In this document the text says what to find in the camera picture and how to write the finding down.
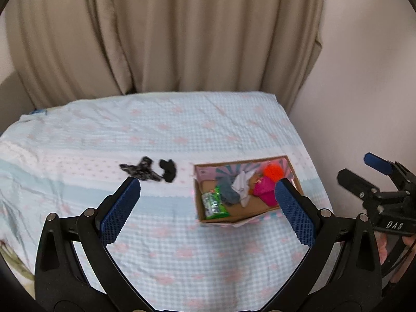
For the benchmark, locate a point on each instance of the grey sock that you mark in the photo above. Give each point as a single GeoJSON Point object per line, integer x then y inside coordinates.
{"type": "Point", "coordinates": [227, 191]}

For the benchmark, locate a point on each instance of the patterned cardboard box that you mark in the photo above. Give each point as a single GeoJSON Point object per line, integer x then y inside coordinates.
{"type": "Point", "coordinates": [253, 208]}

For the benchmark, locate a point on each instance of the black patterned sock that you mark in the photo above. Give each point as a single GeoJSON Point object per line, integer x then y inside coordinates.
{"type": "Point", "coordinates": [139, 170]}

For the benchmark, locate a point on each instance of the black balled sock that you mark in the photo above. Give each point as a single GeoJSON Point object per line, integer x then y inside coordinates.
{"type": "Point", "coordinates": [168, 170]}

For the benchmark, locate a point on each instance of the brown fuzzy round pad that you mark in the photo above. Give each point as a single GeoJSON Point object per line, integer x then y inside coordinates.
{"type": "Point", "coordinates": [257, 179]}

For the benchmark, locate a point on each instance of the beige curtain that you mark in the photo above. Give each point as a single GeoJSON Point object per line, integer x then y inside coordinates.
{"type": "Point", "coordinates": [162, 32]}

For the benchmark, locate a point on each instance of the floral bed sheet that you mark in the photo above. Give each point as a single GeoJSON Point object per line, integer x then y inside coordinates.
{"type": "Point", "coordinates": [16, 263]}

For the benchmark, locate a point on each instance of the blue patterned cloth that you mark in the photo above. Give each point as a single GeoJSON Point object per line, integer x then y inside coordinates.
{"type": "Point", "coordinates": [39, 111]}

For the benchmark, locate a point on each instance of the magenta sock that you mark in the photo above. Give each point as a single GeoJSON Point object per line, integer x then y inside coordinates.
{"type": "Point", "coordinates": [265, 188]}

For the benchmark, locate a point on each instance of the checked blue pink bedsheet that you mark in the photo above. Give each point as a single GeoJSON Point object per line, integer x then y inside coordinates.
{"type": "Point", "coordinates": [162, 130]}

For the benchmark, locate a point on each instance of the orange pompom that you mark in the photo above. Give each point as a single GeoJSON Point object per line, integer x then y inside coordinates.
{"type": "Point", "coordinates": [272, 171]}

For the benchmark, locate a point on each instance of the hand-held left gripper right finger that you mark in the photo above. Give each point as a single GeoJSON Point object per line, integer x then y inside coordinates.
{"type": "Point", "coordinates": [294, 214]}

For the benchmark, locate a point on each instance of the white cloth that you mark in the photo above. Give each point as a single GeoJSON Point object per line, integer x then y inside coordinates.
{"type": "Point", "coordinates": [242, 183]}

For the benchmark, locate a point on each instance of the grey padded headboard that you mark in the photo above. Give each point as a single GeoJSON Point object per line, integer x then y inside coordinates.
{"type": "Point", "coordinates": [13, 97]}

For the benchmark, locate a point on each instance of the person's right hand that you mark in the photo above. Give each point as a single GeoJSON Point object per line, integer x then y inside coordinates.
{"type": "Point", "coordinates": [409, 243]}

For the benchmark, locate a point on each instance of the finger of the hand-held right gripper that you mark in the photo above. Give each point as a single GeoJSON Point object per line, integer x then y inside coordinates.
{"type": "Point", "coordinates": [377, 163]}
{"type": "Point", "coordinates": [354, 182]}

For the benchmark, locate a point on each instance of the green snack packet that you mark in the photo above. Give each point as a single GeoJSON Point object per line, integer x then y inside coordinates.
{"type": "Point", "coordinates": [214, 204]}

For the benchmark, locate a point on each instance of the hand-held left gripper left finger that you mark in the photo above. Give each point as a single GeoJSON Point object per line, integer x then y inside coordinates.
{"type": "Point", "coordinates": [122, 208]}

